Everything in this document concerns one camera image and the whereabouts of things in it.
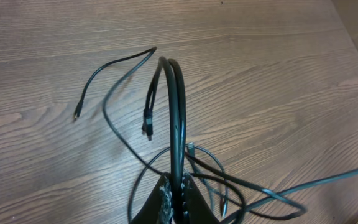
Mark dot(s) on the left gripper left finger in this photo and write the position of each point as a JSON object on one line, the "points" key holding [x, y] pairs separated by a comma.
{"points": [[158, 207]]}

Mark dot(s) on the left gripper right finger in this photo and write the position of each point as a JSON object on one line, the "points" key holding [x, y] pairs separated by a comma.
{"points": [[195, 208]]}

